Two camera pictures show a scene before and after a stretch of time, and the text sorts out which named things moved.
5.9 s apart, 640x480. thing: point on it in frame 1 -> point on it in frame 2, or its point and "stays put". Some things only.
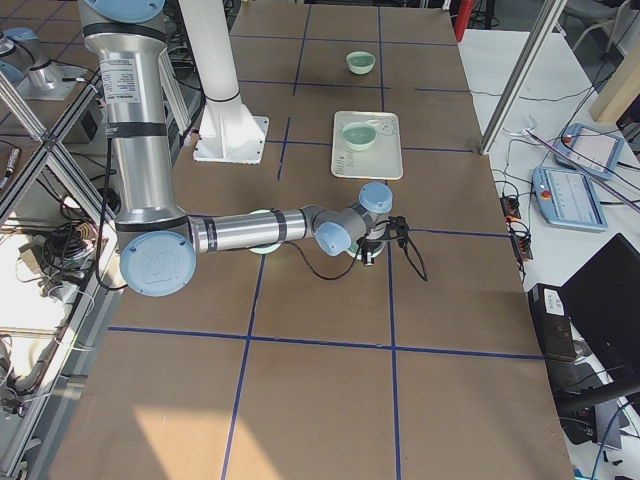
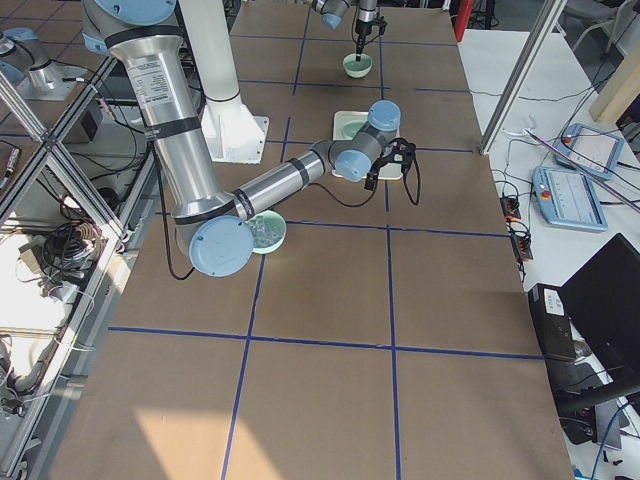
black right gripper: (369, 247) -> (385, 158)
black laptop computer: (589, 328) stays put
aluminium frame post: (549, 20) stays put
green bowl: (353, 250) -> (349, 129)
